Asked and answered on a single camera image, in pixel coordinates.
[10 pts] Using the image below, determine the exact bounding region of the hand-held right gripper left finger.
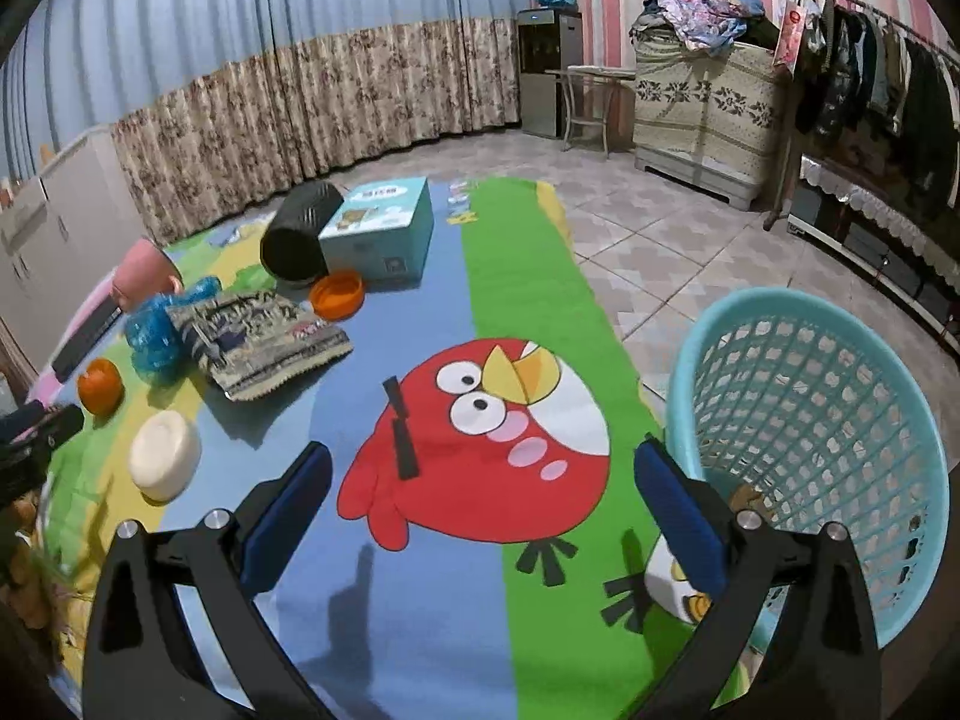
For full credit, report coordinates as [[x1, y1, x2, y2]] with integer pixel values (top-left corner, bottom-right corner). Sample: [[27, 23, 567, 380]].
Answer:
[[81, 441, 342, 720]]

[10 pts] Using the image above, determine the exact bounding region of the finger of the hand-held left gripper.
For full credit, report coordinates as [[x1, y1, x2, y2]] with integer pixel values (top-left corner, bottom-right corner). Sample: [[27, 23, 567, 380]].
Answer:
[[0, 403, 47, 440], [30, 404, 85, 454]]

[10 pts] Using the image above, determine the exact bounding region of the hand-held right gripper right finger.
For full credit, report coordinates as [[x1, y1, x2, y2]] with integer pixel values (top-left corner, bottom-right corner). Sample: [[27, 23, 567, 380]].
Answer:
[[634, 435, 884, 720]]

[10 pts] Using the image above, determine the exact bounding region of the whole tangerine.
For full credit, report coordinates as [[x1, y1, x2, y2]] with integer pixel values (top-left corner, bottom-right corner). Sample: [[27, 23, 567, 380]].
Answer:
[[77, 358, 125, 417]]

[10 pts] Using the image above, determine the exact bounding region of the white bowl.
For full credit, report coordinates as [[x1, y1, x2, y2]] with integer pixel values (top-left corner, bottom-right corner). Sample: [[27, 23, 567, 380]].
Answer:
[[129, 410, 202, 502]]

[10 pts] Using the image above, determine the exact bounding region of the blue plastic bag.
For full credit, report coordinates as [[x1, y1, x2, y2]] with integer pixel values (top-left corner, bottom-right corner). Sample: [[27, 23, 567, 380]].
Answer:
[[124, 275, 222, 389]]

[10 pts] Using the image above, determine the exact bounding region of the patterned snack packet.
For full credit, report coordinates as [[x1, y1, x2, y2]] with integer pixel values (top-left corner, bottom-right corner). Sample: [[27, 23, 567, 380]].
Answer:
[[169, 289, 353, 402]]

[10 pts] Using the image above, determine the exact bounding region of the teal plastic basket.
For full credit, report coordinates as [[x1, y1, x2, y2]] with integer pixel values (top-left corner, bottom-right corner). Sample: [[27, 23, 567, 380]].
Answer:
[[664, 289, 950, 650]]

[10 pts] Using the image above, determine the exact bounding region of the small orange bowl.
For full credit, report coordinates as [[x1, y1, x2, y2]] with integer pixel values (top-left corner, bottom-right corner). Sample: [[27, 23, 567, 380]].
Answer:
[[309, 268, 367, 320]]

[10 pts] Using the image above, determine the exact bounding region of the black cylinder container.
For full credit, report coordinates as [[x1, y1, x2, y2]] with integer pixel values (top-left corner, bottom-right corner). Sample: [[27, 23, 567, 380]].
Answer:
[[259, 181, 346, 287]]

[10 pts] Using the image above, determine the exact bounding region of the person's left hand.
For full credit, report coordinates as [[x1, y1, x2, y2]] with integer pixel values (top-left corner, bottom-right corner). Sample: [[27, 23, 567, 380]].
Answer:
[[0, 499, 65, 635]]

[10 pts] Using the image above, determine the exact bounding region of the cartoon bird printed mat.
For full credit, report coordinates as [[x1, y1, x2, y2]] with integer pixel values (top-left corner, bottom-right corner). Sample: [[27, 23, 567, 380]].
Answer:
[[30, 176, 758, 720]]

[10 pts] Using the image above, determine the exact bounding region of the pink cup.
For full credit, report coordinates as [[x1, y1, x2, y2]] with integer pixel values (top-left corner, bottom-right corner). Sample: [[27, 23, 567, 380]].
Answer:
[[112, 238, 182, 314]]

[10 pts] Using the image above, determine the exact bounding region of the white cabinet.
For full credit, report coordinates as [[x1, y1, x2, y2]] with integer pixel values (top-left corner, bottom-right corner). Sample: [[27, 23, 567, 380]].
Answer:
[[0, 127, 151, 383]]

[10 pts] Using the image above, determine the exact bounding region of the teal tissue box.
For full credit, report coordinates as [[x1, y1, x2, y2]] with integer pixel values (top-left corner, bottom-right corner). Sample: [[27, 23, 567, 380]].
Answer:
[[319, 176, 436, 292]]

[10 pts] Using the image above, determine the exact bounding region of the low dark cabinet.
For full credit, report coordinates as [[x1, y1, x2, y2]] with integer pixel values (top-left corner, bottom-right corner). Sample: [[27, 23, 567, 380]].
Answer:
[[787, 172, 960, 357]]

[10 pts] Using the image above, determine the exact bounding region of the white lace cloth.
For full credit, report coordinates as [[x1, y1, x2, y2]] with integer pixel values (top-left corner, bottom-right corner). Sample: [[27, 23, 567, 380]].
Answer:
[[799, 156, 960, 271]]

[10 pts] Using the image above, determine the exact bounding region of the blue and floral curtain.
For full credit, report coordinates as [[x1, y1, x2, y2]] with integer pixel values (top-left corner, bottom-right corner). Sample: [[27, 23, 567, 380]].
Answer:
[[0, 0, 526, 241]]

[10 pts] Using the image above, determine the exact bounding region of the cloth covered cabinet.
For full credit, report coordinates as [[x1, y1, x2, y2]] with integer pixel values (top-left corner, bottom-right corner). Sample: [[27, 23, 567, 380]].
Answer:
[[632, 34, 788, 212]]

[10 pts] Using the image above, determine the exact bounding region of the small round table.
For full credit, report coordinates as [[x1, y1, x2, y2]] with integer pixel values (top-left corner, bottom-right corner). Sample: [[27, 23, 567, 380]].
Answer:
[[546, 64, 637, 152]]

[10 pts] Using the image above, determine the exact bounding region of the water dispenser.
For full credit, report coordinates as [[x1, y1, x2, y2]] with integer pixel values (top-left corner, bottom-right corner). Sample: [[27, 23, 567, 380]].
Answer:
[[517, 7, 584, 140]]

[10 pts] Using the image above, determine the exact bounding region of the row of hanging clothes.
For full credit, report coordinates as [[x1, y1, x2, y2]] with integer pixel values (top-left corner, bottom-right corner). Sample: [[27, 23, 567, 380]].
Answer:
[[795, 0, 960, 218]]

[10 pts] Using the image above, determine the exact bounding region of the pink hanging tag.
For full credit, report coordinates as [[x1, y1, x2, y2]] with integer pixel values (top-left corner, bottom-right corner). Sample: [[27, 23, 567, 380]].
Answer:
[[775, 0, 807, 68]]

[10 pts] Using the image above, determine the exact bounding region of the pile of folded clothes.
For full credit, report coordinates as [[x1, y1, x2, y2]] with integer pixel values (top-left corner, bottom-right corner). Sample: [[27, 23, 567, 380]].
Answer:
[[630, 0, 781, 53]]

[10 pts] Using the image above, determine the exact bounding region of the metal clothes rack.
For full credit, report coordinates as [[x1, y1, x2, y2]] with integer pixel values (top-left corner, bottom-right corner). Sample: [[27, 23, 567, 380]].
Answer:
[[765, 0, 960, 233]]

